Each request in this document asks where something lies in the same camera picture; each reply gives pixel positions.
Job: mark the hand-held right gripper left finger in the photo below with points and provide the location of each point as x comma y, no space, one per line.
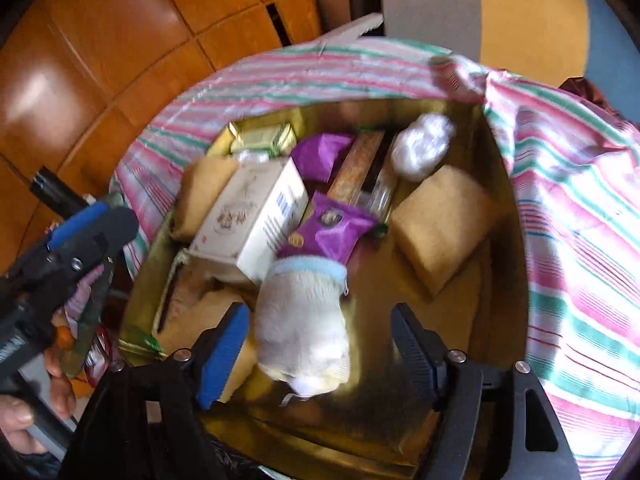
225,355

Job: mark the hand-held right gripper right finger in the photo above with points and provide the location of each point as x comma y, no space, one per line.
412,350

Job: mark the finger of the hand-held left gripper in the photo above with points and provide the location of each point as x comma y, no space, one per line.
80,221
107,230

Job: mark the gold tin box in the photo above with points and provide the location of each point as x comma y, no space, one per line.
390,320

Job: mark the large sponge cake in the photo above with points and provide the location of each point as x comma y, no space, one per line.
440,225

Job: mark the beige printed carton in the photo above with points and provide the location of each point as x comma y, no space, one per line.
250,215

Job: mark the purple snack packet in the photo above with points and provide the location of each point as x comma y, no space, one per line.
320,155
330,230

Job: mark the long clear snack tube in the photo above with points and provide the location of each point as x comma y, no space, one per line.
385,185
355,165

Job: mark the green gold snack packet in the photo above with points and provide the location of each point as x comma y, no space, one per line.
262,139

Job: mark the grey clear plastic bag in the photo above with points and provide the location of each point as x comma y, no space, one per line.
422,145

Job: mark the person's left hand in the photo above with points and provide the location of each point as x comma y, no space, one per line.
20,420

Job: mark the black pole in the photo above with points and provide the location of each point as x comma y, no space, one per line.
60,191

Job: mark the orange fruit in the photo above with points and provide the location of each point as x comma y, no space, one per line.
62,338

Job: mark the pink white cloth bundle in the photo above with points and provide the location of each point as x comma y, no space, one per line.
82,292

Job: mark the red snack packet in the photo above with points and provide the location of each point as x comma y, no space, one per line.
97,355

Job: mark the wooden wardrobe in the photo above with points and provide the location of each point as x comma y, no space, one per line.
110,60

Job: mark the striped tablecloth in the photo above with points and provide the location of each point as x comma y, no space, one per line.
575,210

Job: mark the dark red cloth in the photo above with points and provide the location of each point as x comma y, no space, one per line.
600,100

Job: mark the white foam board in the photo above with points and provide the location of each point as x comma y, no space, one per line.
350,30

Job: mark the grey yellow blue chair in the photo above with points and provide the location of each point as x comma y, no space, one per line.
525,15

